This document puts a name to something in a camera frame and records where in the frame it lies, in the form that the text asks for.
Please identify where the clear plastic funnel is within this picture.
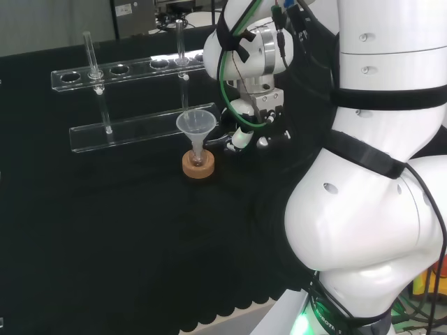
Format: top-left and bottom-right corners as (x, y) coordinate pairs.
(175, 108), (218, 162)

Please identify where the small round-bottom glass flask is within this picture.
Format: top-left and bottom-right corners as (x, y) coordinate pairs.
(189, 143), (207, 167)

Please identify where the black bench cloth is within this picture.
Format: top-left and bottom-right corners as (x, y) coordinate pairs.
(0, 26), (336, 335)

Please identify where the clear acrylic funnel stand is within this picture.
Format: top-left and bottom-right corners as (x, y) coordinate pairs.
(50, 20), (218, 155)

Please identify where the yellow stop button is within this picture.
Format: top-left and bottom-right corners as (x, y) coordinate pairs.
(411, 261), (441, 297)

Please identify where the grey metal cabinet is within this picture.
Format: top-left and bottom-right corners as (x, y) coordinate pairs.
(109, 0), (159, 40)

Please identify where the cork ring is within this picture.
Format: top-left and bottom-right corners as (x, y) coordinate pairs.
(181, 147), (215, 181)

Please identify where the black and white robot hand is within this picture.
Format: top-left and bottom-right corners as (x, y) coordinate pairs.
(219, 87), (293, 154)

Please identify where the black cable with plug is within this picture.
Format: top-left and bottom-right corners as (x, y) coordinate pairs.
(272, 3), (298, 70)

